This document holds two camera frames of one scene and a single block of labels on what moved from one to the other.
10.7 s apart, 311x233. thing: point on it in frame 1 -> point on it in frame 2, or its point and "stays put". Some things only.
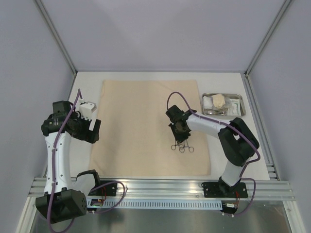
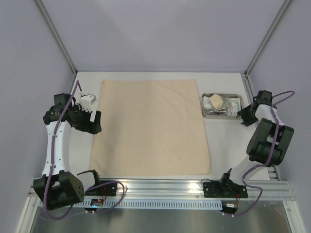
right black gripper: [179, 135] -> [248, 114]
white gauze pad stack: [208, 103] stays put
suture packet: [235, 101] stays put
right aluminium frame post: [267, 36] stays put
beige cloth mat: [136, 136] stays put
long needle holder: [181, 149] -> [228, 105]
